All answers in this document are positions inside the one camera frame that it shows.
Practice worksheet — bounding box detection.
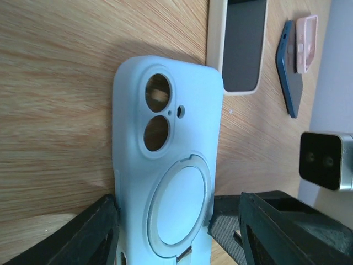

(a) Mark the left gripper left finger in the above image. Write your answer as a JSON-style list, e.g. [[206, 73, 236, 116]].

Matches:
[[6, 194, 119, 264]]

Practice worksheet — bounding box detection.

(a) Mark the blue phone black screen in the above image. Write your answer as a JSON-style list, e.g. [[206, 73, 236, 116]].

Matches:
[[276, 20, 303, 119]]

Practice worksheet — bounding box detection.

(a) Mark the pink translucent phone case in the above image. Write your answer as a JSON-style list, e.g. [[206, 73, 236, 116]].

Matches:
[[296, 15, 318, 74]]

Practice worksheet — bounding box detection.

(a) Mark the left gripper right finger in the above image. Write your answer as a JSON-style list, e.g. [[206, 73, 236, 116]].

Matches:
[[208, 190, 352, 264]]

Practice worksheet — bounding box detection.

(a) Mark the light blue phone case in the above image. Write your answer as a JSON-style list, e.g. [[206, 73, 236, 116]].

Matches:
[[112, 55, 223, 264]]

